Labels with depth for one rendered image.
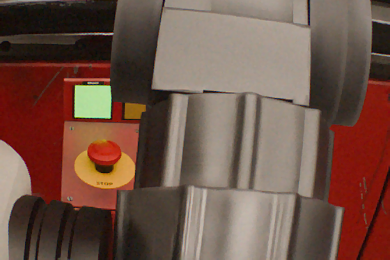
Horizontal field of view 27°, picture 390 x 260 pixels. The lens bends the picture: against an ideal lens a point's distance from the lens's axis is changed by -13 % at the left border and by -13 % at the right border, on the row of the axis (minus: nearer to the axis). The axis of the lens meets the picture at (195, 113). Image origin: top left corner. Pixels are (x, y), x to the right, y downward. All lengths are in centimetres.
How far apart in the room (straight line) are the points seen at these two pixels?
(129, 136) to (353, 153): 40
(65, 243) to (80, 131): 76
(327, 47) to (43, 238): 13
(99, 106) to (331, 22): 73
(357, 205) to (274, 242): 111
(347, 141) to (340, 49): 96
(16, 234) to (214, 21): 11
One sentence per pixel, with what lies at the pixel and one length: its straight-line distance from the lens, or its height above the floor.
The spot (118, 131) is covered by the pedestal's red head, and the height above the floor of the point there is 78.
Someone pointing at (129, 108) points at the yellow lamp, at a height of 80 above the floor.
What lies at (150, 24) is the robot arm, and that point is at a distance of 32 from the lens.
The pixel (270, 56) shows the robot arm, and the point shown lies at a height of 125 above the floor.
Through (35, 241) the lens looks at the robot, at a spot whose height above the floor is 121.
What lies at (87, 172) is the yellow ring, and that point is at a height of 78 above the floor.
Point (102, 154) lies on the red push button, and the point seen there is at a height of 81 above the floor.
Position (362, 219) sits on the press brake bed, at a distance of 141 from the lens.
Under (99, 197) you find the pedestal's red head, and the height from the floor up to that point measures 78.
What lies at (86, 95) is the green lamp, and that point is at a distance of 103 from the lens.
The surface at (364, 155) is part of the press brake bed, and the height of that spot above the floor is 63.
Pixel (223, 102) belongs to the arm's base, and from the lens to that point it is 29.
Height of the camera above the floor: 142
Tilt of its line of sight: 36 degrees down
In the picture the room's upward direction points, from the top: 6 degrees clockwise
